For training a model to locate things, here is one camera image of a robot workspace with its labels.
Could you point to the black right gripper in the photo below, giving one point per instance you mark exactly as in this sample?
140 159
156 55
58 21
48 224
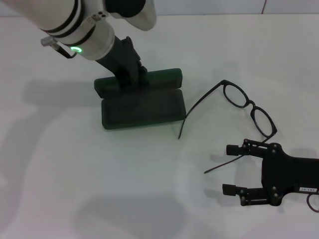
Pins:
286 174

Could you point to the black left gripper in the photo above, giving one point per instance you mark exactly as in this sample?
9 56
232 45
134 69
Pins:
119 57

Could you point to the green glasses case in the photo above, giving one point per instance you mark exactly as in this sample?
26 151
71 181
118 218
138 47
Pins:
144 112

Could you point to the black glasses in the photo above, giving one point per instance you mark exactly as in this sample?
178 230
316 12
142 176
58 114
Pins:
253 104

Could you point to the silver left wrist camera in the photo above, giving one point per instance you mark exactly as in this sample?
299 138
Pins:
139 17

